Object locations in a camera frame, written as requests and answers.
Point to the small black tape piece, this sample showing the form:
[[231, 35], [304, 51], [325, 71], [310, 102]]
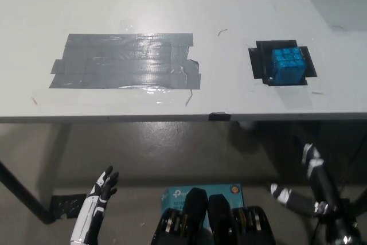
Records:
[[219, 116]]

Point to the black table leg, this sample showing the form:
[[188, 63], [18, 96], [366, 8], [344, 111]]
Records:
[[25, 193]]

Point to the black tape square patch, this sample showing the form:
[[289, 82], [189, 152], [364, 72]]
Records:
[[259, 61]]

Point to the teal router box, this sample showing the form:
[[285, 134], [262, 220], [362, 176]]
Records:
[[220, 196]]

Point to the black robot torso blocks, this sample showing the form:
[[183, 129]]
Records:
[[219, 222]]

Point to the grey duct tape patch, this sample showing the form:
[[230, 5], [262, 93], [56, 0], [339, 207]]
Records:
[[114, 61]]

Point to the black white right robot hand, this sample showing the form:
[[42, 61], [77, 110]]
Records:
[[322, 182]]

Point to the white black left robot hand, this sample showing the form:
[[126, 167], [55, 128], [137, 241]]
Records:
[[87, 216]]

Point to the blue rubik's cube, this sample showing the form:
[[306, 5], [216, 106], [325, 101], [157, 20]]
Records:
[[286, 67]]

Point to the clear tape strip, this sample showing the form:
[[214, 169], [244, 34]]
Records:
[[114, 95]]

